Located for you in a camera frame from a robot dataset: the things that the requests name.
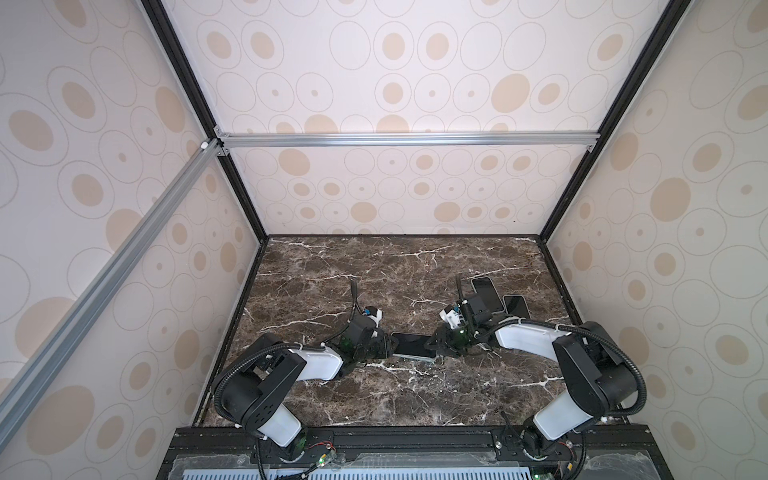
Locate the black corner frame post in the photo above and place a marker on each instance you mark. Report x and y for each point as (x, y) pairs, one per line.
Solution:
(651, 50)
(161, 24)

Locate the aluminium rail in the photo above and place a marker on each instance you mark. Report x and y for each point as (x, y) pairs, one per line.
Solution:
(419, 139)
(35, 378)

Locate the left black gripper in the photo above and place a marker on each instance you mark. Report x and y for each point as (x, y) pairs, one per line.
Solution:
(384, 346)

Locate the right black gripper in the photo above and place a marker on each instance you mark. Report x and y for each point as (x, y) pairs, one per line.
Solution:
(443, 341)

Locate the pink phone black screen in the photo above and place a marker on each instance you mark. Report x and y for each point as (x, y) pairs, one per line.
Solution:
(516, 306)

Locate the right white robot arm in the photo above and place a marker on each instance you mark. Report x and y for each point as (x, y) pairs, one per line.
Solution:
(600, 378)

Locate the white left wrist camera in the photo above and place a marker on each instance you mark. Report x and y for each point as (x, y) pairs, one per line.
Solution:
(373, 314)

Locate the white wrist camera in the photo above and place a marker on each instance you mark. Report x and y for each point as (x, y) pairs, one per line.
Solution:
(373, 314)
(452, 316)

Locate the dark blue phone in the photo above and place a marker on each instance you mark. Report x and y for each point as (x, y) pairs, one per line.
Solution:
(487, 292)

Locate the black corner frame post right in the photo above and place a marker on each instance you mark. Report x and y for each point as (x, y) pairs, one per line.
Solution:
(651, 50)

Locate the black corner frame post left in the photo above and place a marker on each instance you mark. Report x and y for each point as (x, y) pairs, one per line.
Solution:
(161, 24)

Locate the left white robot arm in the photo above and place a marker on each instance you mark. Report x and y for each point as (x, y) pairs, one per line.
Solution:
(251, 390)

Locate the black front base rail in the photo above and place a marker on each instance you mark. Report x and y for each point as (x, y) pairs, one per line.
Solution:
(414, 452)

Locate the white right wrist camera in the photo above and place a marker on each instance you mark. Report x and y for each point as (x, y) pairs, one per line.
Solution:
(452, 316)

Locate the back aluminium rail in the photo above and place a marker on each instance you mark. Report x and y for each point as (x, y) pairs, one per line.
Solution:
(419, 139)

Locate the left aluminium rail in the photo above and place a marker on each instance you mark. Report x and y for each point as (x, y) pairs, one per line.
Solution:
(35, 378)

